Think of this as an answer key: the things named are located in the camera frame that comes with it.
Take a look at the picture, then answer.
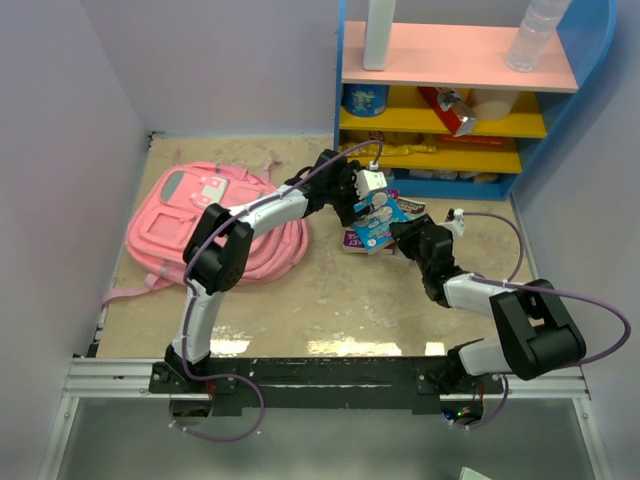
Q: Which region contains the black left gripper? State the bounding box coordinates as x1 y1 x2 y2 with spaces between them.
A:
326 163 375 228

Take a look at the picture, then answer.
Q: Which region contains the blue illustrated book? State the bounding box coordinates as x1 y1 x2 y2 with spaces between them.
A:
352 190 409 254

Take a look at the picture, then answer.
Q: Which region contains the purple book underneath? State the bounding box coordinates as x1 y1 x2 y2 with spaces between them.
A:
342 188 402 256

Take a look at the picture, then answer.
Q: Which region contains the pink student backpack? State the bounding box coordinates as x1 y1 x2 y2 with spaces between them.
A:
102 161 309 306

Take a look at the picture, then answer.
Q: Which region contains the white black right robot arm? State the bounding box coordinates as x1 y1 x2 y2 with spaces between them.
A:
390 215 586 393

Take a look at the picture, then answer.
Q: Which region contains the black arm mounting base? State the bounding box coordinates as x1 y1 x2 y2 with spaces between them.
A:
149 356 503 416

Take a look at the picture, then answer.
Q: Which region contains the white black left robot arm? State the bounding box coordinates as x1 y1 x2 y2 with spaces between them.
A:
165 150 370 392

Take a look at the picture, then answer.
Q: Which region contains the yellow chips bag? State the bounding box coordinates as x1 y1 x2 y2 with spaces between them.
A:
339 130 436 157

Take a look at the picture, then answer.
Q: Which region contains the blue round tin can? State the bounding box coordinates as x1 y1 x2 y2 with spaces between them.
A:
342 83 390 118

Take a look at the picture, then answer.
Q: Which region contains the red flat package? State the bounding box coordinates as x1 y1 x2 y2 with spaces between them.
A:
435 134 515 152

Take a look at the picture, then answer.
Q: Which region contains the red snack box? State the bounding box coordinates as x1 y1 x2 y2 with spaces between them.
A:
417 86 477 137

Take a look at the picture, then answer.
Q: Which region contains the blue wooden shelf unit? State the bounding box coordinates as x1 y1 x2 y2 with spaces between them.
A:
334 1 617 200

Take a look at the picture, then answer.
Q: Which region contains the white plastic cup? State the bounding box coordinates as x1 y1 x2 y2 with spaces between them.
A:
468 89 520 121

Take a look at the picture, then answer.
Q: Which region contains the white tall bottle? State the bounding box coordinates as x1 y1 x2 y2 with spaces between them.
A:
363 0 396 71

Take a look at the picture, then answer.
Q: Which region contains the clear plastic water bottle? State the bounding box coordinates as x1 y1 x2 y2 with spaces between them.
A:
505 0 572 72

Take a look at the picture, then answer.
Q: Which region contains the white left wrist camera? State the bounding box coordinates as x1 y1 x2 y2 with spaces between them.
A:
355 169 387 199

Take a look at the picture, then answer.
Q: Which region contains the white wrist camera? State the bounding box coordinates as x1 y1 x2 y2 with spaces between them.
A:
443 208 465 238
355 169 387 199

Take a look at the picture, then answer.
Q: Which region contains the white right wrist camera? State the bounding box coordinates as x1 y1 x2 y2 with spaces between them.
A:
443 208 465 238

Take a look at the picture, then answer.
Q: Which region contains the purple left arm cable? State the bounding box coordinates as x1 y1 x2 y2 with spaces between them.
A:
167 139 385 442

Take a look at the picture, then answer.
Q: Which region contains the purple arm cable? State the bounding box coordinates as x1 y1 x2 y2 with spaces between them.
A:
459 210 632 431
167 139 385 442

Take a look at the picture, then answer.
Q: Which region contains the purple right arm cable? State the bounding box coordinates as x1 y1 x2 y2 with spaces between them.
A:
459 210 632 431

